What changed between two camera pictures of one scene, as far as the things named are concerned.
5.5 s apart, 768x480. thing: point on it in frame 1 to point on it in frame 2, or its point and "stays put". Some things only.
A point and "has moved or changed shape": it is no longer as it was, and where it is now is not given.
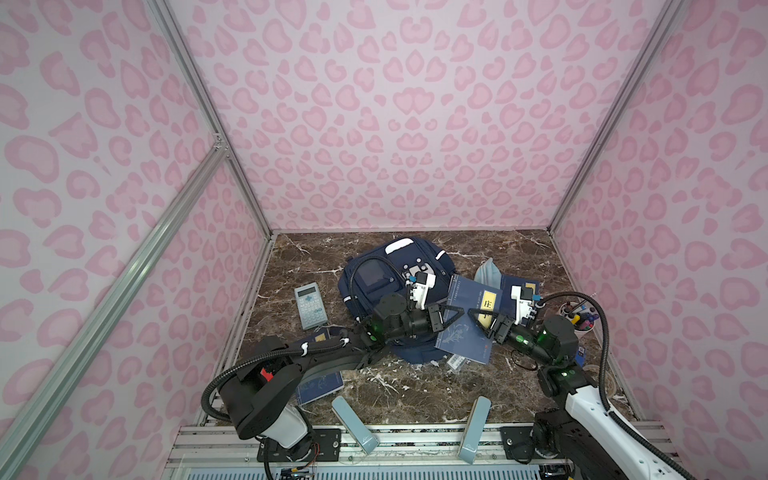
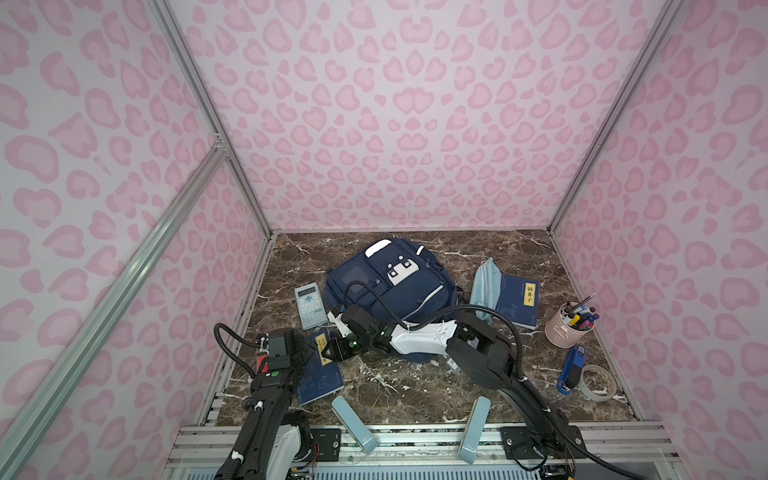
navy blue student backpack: (385, 269) has moved or changed shape
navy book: (319, 386) stays put
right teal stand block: (474, 428) stays put
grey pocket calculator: (311, 305) stays put
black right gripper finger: (473, 313) to (332, 350)
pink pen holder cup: (583, 317) stays put
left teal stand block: (365, 439) stays put
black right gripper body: (505, 330) to (354, 344)
